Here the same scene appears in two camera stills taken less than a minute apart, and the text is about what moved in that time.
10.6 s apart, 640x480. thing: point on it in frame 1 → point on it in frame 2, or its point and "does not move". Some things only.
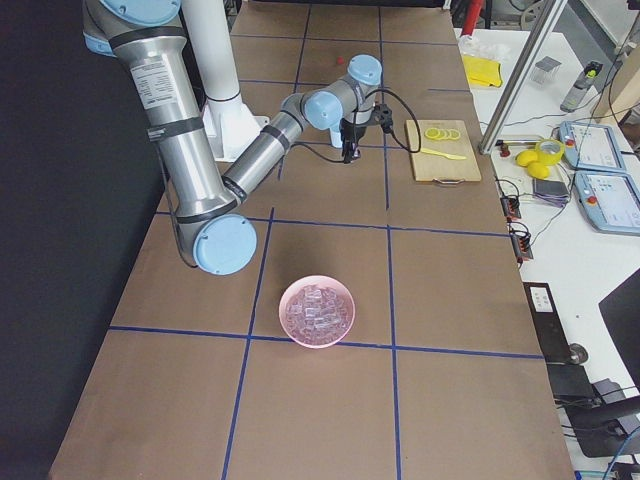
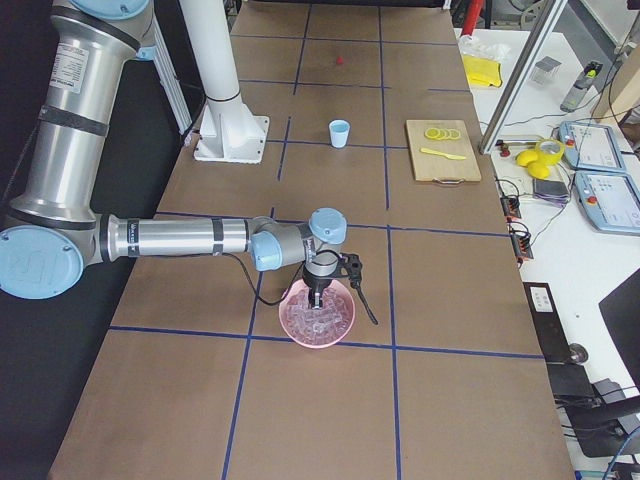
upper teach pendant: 591,146 does not move
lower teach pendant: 610,201 does not move
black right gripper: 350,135 → 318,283
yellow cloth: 483,71 does not move
